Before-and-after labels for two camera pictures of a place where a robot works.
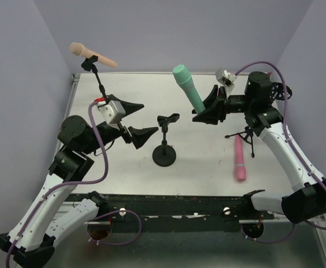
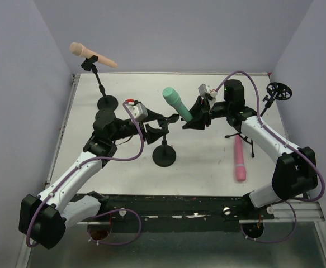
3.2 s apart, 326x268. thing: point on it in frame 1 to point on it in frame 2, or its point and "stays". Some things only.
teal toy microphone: (183, 77) to (171, 95)
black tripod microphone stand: (247, 134) to (275, 91)
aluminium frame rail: (75, 81) stays
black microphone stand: (165, 155) stays
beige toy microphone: (78, 49) stays
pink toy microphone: (240, 167) stays
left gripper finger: (128, 108) to (152, 116)
